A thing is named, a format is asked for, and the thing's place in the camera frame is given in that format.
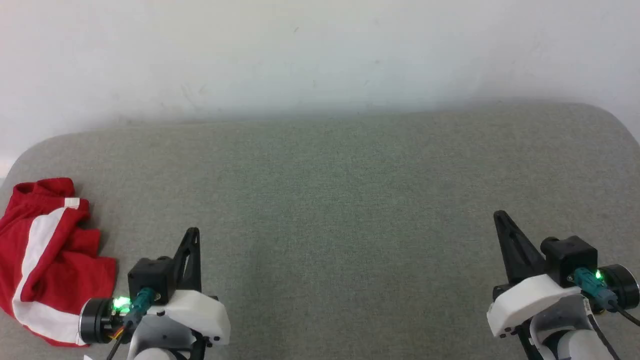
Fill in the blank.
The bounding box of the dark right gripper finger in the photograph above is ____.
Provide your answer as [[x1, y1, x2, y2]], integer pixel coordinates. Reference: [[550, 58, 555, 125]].
[[493, 210, 547, 285]]

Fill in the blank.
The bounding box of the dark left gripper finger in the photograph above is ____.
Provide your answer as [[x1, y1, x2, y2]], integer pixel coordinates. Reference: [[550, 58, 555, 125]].
[[171, 227, 202, 292]]

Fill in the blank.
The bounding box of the teal plug left camera cable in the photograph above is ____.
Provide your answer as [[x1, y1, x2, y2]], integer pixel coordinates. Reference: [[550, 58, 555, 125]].
[[106, 287, 157, 360]]

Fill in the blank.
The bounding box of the black round left gripper motor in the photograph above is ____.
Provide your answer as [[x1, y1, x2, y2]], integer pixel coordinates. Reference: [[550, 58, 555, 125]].
[[79, 297, 132, 346]]

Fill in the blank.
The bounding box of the red and white garment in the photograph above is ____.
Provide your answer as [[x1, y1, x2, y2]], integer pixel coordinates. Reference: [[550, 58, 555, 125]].
[[0, 177, 119, 348]]

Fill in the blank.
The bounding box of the teal plug camera cable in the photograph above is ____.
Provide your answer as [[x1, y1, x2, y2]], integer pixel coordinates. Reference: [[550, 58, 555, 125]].
[[573, 267, 640, 328], [106, 287, 157, 360]]

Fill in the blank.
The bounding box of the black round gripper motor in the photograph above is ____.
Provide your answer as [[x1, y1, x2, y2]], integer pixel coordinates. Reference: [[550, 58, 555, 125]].
[[79, 297, 132, 346], [598, 264, 640, 312]]

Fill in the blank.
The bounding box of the black round right gripper motor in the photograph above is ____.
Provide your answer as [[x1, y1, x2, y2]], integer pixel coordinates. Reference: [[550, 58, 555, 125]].
[[598, 264, 640, 312]]

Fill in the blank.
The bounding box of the teal plug right camera cable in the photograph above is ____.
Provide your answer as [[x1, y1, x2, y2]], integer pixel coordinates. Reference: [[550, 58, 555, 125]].
[[573, 267, 640, 328]]

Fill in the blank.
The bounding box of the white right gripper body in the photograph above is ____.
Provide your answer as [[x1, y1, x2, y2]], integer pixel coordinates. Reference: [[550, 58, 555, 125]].
[[486, 273, 585, 339]]

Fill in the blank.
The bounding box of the grey fabric sofa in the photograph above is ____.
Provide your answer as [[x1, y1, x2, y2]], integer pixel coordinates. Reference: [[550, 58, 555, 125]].
[[0, 101, 640, 360]]

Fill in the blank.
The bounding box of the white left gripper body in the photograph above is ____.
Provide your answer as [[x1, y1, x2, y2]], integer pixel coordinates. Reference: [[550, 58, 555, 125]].
[[148, 289, 232, 347]]

